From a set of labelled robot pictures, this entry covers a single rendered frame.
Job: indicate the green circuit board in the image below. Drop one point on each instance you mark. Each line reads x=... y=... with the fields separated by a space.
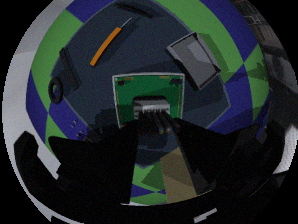
x=147 y=85

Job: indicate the dark blue-grey mat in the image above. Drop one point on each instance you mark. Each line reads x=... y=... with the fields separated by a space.
x=141 y=47

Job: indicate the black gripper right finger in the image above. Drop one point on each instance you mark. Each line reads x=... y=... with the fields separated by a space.
x=206 y=153

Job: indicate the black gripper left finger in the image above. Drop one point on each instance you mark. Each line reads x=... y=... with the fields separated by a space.
x=112 y=158

